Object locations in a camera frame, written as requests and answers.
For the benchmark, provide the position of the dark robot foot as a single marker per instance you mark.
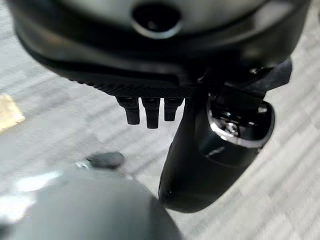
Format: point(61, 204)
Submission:
point(106, 159)

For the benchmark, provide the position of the yellow tape patch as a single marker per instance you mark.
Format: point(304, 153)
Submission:
point(8, 112)

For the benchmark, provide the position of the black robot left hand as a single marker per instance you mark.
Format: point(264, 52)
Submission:
point(105, 50)

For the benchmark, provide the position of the silver robot leg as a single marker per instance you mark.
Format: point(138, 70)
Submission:
point(82, 207)

